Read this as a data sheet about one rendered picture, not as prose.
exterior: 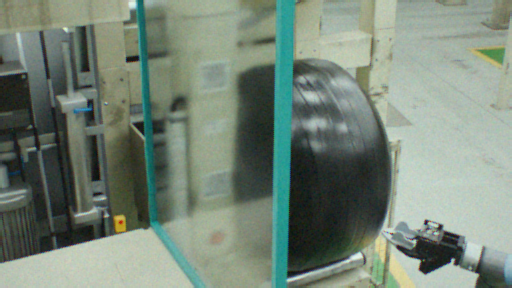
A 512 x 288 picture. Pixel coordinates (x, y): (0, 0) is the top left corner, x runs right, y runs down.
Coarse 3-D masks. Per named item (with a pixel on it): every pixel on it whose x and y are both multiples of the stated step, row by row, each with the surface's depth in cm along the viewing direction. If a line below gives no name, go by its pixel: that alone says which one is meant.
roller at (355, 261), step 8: (352, 256) 200; (360, 256) 201; (328, 264) 196; (336, 264) 197; (344, 264) 198; (352, 264) 199; (360, 264) 201; (288, 272) 192; (296, 272) 192; (304, 272) 193; (312, 272) 194; (320, 272) 194; (328, 272) 196; (336, 272) 197; (288, 280) 190; (296, 280) 191; (304, 280) 192; (312, 280) 194
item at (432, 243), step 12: (432, 228) 184; (420, 240) 180; (432, 240) 180; (444, 240) 181; (456, 240) 179; (420, 252) 183; (432, 252) 181; (444, 252) 182; (456, 252) 180; (456, 264) 181
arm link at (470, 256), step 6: (468, 246) 179; (474, 246) 179; (480, 246) 180; (462, 252) 179; (468, 252) 178; (474, 252) 178; (480, 252) 178; (462, 258) 179; (468, 258) 178; (474, 258) 178; (462, 264) 179; (468, 264) 179; (474, 264) 178; (468, 270) 180; (474, 270) 179
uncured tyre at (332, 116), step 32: (320, 64) 186; (320, 96) 174; (352, 96) 177; (320, 128) 169; (352, 128) 172; (384, 128) 180; (320, 160) 167; (352, 160) 170; (384, 160) 175; (320, 192) 167; (352, 192) 171; (384, 192) 176; (288, 224) 175; (320, 224) 170; (352, 224) 175; (288, 256) 180; (320, 256) 179
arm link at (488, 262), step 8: (488, 248) 179; (480, 256) 178; (488, 256) 177; (496, 256) 177; (504, 256) 177; (480, 264) 177; (488, 264) 177; (496, 264) 176; (504, 264) 176; (480, 272) 179; (488, 272) 177; (496, 272) 177; (504, 272) 176; (488, 280) 180; (496, 280) 178; (504, 280) 177
